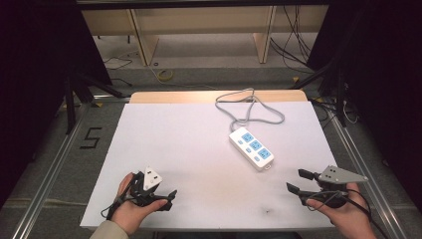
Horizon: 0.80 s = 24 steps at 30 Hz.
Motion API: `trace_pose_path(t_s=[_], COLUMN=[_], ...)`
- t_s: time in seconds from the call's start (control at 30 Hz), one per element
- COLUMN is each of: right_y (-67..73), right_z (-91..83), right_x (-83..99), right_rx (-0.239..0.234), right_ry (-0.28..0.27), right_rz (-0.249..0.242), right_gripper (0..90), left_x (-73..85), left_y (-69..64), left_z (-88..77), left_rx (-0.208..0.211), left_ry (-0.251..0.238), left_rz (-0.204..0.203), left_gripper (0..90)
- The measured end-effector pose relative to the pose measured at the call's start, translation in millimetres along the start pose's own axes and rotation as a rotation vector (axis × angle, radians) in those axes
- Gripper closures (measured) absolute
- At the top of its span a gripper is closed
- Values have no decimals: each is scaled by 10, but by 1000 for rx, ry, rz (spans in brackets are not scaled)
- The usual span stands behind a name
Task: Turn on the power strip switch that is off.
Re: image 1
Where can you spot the black tape floor mark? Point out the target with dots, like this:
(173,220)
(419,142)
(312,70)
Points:
(94,136)

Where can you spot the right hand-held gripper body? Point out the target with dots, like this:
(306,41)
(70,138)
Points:
(338,176)

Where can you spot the aluminium floor rail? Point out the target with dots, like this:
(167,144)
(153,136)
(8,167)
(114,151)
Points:
(365,166)
(49,172)

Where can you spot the light wooden desk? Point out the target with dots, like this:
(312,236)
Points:
(199,20)

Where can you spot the person's left hand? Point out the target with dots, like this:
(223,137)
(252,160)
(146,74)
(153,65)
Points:
(131,214)

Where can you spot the person's right hand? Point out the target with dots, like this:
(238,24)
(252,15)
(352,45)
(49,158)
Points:
(350,219)

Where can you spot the white table cover sheet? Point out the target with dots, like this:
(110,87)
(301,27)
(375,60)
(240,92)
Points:
(182,149)

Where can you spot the black curtain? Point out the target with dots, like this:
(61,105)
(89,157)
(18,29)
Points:
(384,83)
(33,83)

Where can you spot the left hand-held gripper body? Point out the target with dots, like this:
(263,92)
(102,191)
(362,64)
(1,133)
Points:
(152,179)

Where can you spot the white power strip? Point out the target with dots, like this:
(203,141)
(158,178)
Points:
(244,147)

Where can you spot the black metal stand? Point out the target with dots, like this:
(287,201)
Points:
(340,96)
(70,106)

